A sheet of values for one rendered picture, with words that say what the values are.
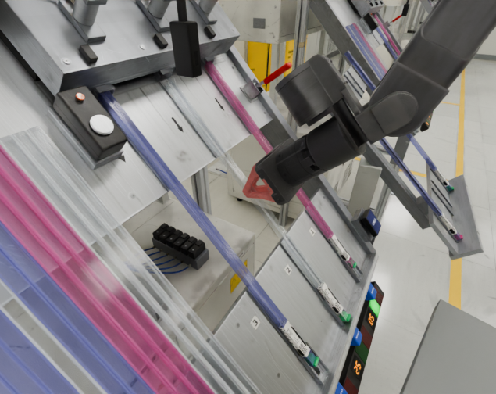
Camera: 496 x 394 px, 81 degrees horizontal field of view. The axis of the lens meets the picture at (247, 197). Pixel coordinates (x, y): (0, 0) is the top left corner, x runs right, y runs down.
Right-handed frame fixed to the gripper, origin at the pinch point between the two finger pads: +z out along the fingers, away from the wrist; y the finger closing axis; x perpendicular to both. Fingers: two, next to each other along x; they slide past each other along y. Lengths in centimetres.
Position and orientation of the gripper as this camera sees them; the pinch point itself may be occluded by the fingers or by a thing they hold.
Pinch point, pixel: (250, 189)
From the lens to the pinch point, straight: 48.3
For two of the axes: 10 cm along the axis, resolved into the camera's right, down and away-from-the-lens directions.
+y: -5.2, 5.1, -6.9
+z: -6.2, 3.4, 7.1
